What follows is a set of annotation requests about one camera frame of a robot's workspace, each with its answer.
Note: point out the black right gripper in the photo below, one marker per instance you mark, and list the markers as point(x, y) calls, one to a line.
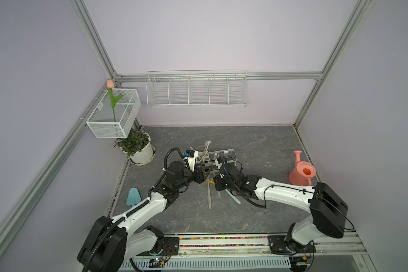
point(217, 182)

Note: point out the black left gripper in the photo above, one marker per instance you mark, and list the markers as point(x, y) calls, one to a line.
point(199, 175)

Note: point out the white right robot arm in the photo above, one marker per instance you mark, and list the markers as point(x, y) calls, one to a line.
point(327, 211)

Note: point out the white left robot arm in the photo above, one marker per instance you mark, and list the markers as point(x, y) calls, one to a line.
point(113, 240)

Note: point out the grey toothbrush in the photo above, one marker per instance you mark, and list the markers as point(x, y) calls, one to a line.
point(209, 196)

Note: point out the teal hand shovel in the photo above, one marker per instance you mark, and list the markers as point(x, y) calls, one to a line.
point(133, 197)

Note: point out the potted green plant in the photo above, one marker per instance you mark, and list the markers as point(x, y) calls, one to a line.
point(137, 146)

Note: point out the pink watering can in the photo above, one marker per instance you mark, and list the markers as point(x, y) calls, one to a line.
point(302, 173)

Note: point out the artificial pink tulip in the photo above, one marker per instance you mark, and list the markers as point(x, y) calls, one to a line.
point(114, 99)

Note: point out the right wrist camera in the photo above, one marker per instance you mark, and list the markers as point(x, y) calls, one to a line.
point(220, 164)

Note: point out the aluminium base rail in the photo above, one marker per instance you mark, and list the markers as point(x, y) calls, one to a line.
point(248, 252)

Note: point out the white wire basket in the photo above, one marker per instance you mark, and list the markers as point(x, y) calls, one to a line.
point(101, 122)

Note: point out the long white wire shelf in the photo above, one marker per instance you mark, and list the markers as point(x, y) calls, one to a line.
point(213, 88)

